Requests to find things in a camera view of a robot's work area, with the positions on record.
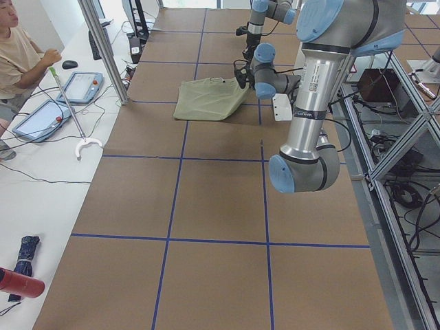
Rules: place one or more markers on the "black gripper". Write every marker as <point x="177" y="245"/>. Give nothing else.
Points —
<point x="248" y="52"/>
<point x="251" y="80"/>

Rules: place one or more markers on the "olive green long-sleeve shirt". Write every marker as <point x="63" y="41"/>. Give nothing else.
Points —
<point x="209" y="99"/>

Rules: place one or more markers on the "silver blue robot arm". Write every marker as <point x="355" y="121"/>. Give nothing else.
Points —
<point x="330" y="31"/>
<point x="280" y="11"/>

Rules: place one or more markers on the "black computer keyboard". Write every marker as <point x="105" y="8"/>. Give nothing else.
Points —
<point x="93" y="46"/>

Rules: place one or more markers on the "far blue teach pendant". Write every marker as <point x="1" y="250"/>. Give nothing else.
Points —
<point x="82" y="87"/>

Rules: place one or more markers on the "blue teach pendant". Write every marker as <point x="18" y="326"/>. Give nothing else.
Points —
<point x="43" y="122"/>
<point x="82" y="87"/>

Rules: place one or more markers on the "reacher grabber stick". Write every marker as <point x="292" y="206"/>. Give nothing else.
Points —
<point x="84" y="140"/>

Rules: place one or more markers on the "black computer mouse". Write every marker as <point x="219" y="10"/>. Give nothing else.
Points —
<point x="69" y="64"/>

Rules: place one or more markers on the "near blue teach pendant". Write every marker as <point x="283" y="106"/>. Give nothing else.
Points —
<point x="43" y="122"/>

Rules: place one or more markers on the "seated person in beige shirt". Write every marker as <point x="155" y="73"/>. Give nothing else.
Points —
<point x="23" y="63"/>

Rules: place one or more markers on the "folded navy blue umbrella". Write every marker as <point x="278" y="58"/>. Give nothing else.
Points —
<point x="24" y="266"/>

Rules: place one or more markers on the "red cylindrical bottle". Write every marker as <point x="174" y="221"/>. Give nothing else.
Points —
<point x="20" y="284"/>

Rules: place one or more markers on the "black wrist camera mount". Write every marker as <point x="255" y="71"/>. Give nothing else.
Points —
<point x="240" y="31"/>
<point x="240" y="72"/>

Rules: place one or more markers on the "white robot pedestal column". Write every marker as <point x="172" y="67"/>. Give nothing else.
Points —
<point x="282" y="108"/>

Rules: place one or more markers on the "aluminium frame post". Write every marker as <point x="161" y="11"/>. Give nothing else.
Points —
<point x="104" y="47"/>

